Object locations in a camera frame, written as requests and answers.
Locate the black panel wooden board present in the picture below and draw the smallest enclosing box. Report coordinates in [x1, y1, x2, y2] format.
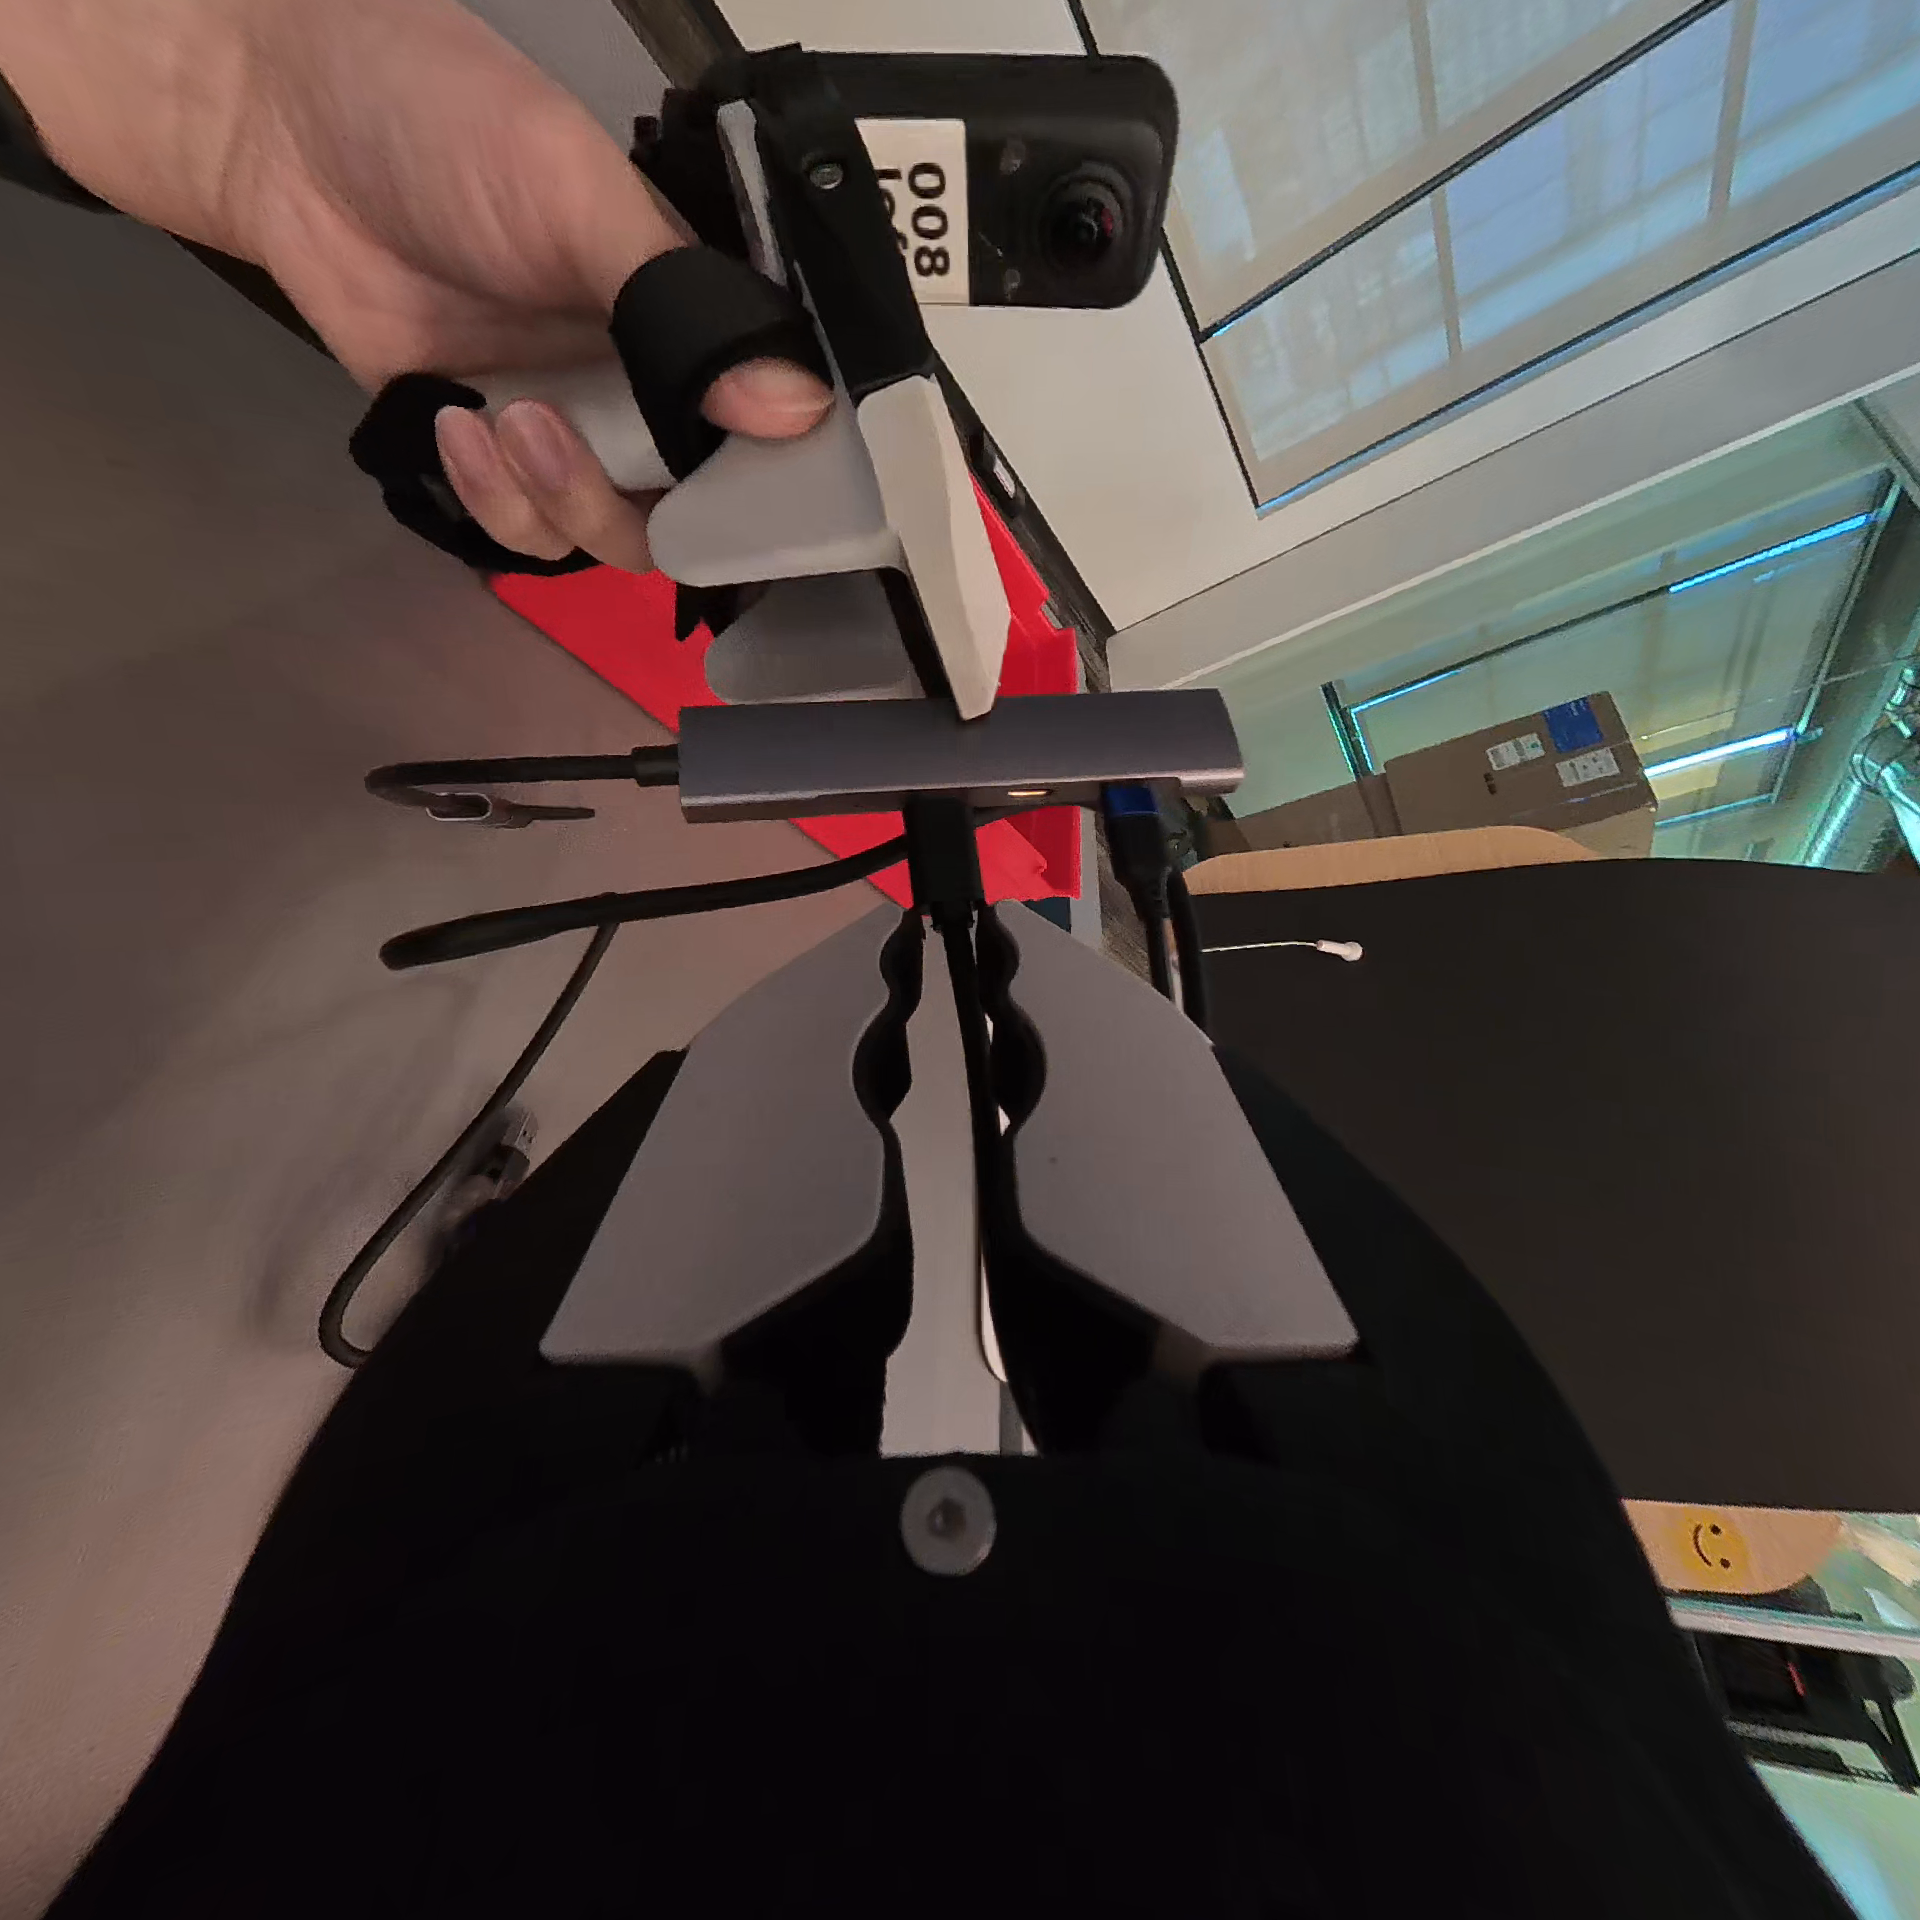
[1185, 824, 1920, 1596]

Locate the grey usb hub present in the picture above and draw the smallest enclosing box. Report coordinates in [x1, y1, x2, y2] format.
[680, 691, 1248, 828]

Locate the person's left hand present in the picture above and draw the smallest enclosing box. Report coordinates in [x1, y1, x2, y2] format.
[0, 0, 836, 575]

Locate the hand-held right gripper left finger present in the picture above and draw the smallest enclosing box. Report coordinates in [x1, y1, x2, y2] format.
[537, 910, 916, 1368]

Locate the large gridded window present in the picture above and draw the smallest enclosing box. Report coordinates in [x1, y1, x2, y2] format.
[1073, 0, 1920, 512]

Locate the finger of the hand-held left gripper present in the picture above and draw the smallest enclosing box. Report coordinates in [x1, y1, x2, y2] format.
[855, 372, 1011, 724]

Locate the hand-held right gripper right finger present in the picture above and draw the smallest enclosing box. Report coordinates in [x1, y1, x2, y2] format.
[990, 910, 1364, 1367]

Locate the red plastic bin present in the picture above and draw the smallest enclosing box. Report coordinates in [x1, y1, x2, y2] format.
[491, 463, 1087, 910]

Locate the black usb cable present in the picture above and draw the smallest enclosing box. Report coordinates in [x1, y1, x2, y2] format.
[364, 746, 684, 828]

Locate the cardboard box blue label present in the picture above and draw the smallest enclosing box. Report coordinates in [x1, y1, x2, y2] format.
[1382, 691, 1659, 860]

